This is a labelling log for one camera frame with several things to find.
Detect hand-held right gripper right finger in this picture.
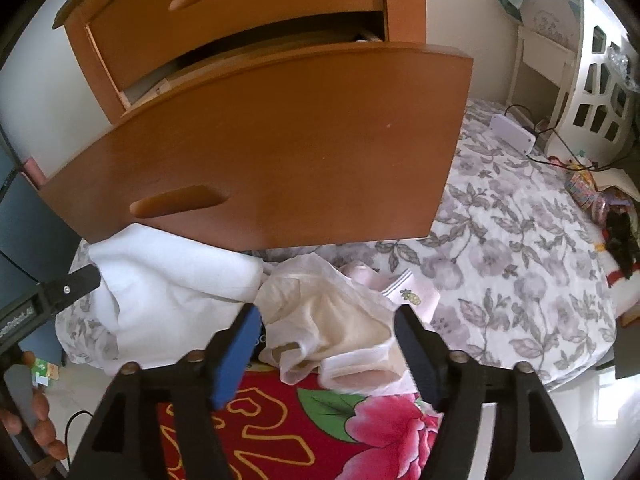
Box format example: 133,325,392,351
392,305,586,480

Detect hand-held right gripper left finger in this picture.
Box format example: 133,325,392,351
65,302,263,480

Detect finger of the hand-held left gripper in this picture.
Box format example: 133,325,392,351
42,262,101,315

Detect pink sock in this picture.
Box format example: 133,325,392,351
340,262,441,322

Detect white garment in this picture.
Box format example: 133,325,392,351
90,222,266,378

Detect pale pink garment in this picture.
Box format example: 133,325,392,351
257,254,418,396

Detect wooden drawer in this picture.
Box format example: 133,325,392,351
37,30,473,253
85,0,388,92

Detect person's left hand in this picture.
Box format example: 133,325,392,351
0,351,67,461

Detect green packets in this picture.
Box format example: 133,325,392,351
30,360,61,388

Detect dark cabinet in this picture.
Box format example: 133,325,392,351
0,145,76,361

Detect red floral blanket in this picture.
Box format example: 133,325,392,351
155,360,446,480

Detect grey floral bed sheet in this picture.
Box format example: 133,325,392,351
55,97,618,391

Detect pink board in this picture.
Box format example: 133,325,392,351
22,157,48,191

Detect black fluffy thing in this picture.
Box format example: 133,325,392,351
602,210,640,281

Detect white power box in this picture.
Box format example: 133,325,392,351
490,112,538,153

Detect small white table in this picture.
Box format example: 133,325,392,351
505,0,586,126

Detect closed wooden drawer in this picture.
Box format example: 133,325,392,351
85,0,388,92

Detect wooden nightstand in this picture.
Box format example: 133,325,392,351
52,0,473,253

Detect thin black floor cable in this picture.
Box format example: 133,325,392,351
65,410,96,453

